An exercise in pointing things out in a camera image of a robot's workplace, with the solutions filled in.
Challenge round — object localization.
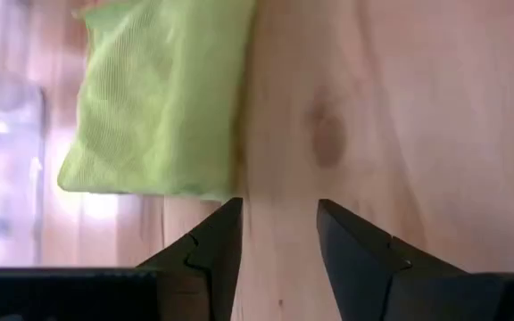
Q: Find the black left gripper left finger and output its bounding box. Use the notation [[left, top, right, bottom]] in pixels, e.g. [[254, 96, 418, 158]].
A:
[[136, 197, 244, 321]]

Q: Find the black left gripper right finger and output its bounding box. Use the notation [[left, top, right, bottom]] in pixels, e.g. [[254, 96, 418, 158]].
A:
[[316, 199, 468, 321]]

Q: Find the green microfiber towel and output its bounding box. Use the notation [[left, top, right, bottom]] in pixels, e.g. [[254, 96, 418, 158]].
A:
[[56, 0, 258, 202]]

